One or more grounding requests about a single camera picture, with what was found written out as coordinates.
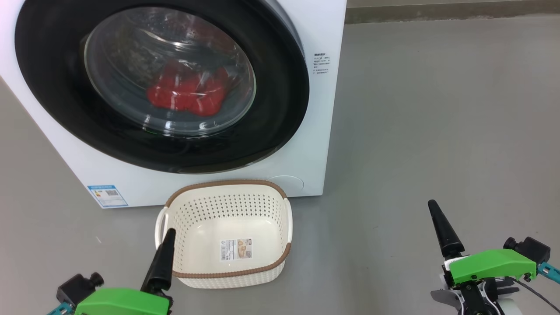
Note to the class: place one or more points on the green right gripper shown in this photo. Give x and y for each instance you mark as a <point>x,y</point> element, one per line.
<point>490,262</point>

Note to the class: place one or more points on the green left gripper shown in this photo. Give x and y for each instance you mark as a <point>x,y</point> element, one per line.
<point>122,302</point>

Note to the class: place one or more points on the red and white garment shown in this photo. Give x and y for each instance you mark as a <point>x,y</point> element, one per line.
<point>183,94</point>

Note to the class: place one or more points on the black round glass washer door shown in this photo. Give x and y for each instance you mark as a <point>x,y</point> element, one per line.
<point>52,87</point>

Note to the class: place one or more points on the cream laundry basket brown rim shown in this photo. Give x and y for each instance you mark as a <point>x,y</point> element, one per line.
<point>210,227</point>

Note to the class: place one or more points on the white front-load washing machine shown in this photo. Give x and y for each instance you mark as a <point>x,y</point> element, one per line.
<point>315,131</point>

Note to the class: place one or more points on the paper product label sticker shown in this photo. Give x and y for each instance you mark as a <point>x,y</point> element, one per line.
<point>236,249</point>

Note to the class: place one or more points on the blue energy label sticker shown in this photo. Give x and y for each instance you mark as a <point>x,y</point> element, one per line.
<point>107,196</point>

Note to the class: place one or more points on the round white filter cover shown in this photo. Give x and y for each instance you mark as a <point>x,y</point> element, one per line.
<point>286,183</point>

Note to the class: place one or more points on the small printed text label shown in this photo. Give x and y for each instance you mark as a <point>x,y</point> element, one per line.
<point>321,63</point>

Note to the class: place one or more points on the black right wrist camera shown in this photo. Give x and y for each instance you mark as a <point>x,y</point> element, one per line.
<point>531,250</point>

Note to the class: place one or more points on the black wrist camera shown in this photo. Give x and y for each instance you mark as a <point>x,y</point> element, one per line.
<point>76,286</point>
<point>531,250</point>

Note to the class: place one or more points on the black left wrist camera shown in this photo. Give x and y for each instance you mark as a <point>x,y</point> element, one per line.
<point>76,286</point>

